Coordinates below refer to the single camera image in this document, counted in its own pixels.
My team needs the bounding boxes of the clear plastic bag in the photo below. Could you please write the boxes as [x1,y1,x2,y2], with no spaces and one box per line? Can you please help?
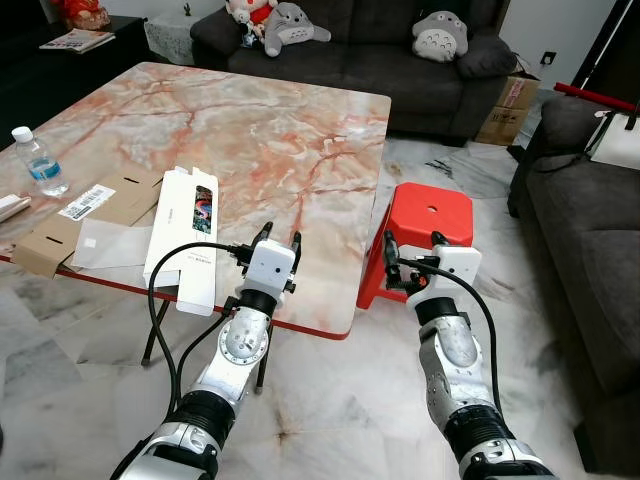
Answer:
[71,214,157,272]

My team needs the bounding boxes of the red plastic stool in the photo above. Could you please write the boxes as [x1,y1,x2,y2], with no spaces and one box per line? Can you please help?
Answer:
[356,182,475,310]

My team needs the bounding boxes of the brown cardboard box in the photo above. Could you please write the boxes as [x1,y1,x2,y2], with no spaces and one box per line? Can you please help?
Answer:
[474,61,542,149]

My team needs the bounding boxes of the red rod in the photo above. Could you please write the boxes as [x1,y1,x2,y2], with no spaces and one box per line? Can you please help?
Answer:
[552,81,640,112]

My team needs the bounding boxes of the clear plastic water bottle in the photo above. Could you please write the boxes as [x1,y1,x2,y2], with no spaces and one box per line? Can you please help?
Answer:
[10,125,72,199]

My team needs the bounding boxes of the thin magazine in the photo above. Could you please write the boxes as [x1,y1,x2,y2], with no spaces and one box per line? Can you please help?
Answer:
[39,29,117,54]

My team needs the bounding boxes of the black tv console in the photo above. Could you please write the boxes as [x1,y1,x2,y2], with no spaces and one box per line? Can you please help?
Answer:
[0,14,152,153]

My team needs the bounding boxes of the long white carton box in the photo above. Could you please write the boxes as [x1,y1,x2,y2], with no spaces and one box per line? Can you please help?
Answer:
[142,165,222,318]

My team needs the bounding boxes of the red and white doll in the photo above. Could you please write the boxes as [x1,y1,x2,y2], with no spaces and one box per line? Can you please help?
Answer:
[224,0,278,43]

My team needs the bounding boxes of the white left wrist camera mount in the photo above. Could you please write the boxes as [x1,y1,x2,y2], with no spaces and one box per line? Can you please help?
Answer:
[242,237,300,297]

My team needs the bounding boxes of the grey totoro plush toy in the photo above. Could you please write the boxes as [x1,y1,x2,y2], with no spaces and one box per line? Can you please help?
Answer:
[411,10,470,64]
[261,0,332,59]

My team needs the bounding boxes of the marble pattern folding table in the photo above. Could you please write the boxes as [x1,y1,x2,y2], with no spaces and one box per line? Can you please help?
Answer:
[0,62,393,394]

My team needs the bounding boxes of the small white wrapper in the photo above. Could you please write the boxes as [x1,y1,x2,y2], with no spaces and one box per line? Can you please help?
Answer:
[0,192,34,224]

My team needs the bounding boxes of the white bag with black strap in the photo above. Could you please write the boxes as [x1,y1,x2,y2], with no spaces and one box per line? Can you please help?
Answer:
[540,107,640,173]

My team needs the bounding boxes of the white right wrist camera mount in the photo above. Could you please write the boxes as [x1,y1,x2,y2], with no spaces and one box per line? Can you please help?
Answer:
[424,244,484,302]

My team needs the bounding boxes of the red gold figurine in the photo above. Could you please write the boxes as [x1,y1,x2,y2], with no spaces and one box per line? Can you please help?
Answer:
[49,0,112,32]

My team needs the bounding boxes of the side table with lace cloth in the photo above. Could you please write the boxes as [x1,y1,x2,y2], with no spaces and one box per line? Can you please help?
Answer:
[142,11,217,67]

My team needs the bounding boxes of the flat brown cardboard with label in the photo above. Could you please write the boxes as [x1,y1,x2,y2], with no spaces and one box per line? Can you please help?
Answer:
[9,167,167,280]

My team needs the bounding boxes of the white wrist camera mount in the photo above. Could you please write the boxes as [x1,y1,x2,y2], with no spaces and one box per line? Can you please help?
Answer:
[242,237,300,297]
[424,244,484,302]

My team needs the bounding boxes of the black door frame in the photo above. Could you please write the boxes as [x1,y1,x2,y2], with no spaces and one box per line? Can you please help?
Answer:
[574,0,640,103]

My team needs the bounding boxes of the dark grey fabric sofa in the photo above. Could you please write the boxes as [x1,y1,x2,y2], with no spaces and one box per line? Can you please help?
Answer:
[509,94,640,477]
[189,0,547,143]

